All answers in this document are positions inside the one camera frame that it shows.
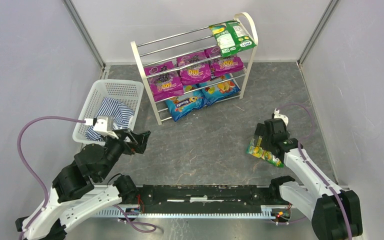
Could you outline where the cream metal shelf rack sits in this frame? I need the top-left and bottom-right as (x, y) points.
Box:
(130, 26), (258, 126)

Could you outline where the blue striped cloth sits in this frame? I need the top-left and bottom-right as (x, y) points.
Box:
(94, 97), (135, 133)

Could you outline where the blue Slendy candy bag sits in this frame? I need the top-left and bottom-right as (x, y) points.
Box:
(164, 84), (208, 122)
(197, 73), (240, 106)

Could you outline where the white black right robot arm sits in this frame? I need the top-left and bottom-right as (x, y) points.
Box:
(254, 118), (363, 240)

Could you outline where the white plastic basket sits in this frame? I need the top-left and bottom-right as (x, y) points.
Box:
(72, 79), (148, 146)

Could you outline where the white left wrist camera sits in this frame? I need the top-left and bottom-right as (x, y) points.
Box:
(84, 115), (119, 141)

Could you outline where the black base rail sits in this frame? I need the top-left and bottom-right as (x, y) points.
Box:
(118, 185), (290, 215)

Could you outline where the purple grape candy bag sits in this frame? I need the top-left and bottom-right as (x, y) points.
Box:
(176, 51), (212, 86)
(144, 61), (184, 102)
(204, 46), (244, 78)

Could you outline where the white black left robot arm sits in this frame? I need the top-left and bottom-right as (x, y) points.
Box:
(15, 129), (151, 240)

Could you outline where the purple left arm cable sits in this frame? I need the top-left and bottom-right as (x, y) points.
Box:
(16, 115), (88, 240)

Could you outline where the green yellow Fox's candy bag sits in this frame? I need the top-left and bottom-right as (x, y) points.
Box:
(246, 135), (284, 168)

